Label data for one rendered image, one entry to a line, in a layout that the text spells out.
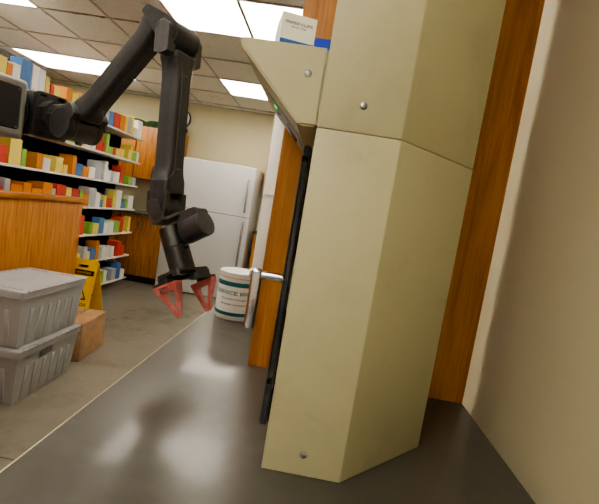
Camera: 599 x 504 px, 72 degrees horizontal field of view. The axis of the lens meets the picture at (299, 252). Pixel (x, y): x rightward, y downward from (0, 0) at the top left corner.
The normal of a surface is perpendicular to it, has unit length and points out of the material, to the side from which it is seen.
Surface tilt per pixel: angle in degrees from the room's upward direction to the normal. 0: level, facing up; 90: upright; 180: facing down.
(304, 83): 90
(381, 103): 90
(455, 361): 90
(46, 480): 0
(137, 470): 0
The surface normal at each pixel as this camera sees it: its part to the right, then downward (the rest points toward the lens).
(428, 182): 0.65, 0.18
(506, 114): -0.07, 0.08
